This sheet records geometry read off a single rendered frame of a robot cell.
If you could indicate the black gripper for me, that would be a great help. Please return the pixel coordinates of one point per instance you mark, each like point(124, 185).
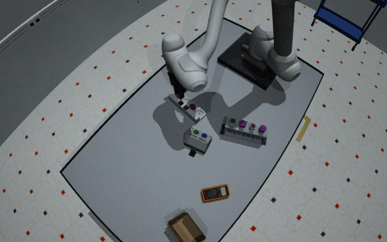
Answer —
point(176, 85)

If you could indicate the orange digital multimeter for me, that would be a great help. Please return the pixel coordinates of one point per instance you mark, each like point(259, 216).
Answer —
point(215, 193)

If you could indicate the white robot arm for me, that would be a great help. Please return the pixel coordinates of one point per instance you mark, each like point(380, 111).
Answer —
point(190, 68)

